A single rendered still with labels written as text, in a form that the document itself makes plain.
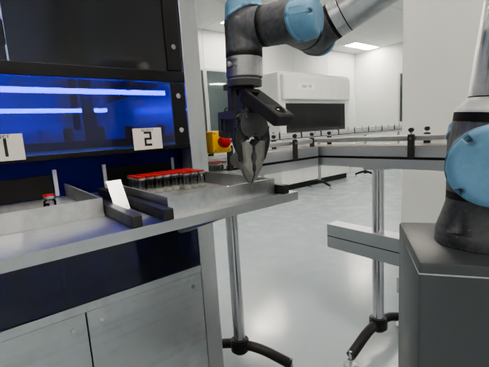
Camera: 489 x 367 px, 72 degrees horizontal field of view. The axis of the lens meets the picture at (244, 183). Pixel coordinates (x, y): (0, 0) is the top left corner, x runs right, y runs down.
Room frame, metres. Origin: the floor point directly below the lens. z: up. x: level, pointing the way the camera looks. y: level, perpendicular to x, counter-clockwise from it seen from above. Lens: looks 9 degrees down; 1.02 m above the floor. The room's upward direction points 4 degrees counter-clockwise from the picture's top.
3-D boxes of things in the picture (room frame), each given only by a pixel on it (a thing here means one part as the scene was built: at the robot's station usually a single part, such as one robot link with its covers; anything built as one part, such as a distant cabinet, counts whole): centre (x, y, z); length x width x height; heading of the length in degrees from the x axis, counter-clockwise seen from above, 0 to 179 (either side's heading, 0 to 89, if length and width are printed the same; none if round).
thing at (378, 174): (1.43, -0.58, 0.46); 0.09 x 0.09 x 0.77; 38
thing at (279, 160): (1.42, -0.05, 0.92); 0.69 x 0.15 x 0.16; 128
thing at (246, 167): (0.71, 0.01, 0.96); 0.06 x 0.03 x 0.09; 38
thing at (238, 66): (0.71, -0.01, 1.15); 0.08 x 0.08 x 0.05
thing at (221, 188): (0.80, 0.14, 0.90); 0.34 x 0.26 x 0.04; 38
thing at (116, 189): (0.64, 0.23, 0.91); 0.14 x 0.03 x 0.06; 38
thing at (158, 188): (0.87, 0.19, 0.91); 0.18 x 0.02 x 0.05; 128
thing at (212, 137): (1.14, 0.09, 1.00); 0.08 x 0.07 x 0.07; 38
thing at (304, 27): (0.67, -0.11, 1.22); 0.11 x 0.11 x 0.08; 58
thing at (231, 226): (1.33, 0.06, 0.46); 0.09 x 0.09 x 0.77; 38
